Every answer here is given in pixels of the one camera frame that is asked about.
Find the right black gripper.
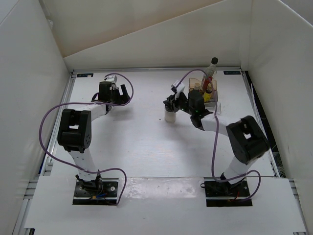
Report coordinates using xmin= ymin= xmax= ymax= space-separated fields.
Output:
xmin=163 ymin=91 xmax=195 ymax=116

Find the white powder jar black cap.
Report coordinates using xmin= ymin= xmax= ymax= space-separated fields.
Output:
xmin=164 ymin=107 xmax=176 ymax=123

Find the yellow label bottle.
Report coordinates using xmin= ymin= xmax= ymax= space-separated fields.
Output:
xmin=193 ymin=83 xmax=200 ymax=92
xmin=203 ymin=84 xmax=213 ymax=103

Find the red label sauce bottle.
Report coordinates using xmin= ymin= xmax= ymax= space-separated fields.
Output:
xmin=200 ymin=57 xmax=218 ymax=92

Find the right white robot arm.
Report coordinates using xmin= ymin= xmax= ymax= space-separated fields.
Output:
xmin=163 ymin=90 xmax=269 ymax=196

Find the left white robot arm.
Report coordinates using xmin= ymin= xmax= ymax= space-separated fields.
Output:
xmin=57 ymin=79 xmax=131 ymax=196

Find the tiered clear acrylic rack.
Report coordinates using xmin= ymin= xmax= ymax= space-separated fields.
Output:
xmin=189 ymin=78 xmax=221 ymax=115

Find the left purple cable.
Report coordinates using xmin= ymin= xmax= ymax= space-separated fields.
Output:
xmin=39 ymin=72 xmax=134 ymax=206

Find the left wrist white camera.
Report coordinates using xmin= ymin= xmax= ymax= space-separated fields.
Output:
xmin=104 ymin=75 xmax=117 ymax=85

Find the aluminium table frame rail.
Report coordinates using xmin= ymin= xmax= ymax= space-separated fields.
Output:
xmin=70 ymin=66 xmax=245 ymax=74

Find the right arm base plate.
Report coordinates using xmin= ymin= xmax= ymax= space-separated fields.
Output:
xmin=200 ymin=180 xmax=252 ymax=207

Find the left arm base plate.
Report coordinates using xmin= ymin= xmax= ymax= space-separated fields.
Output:
xmin=72 ymin=180 xmax=118 ymax=206

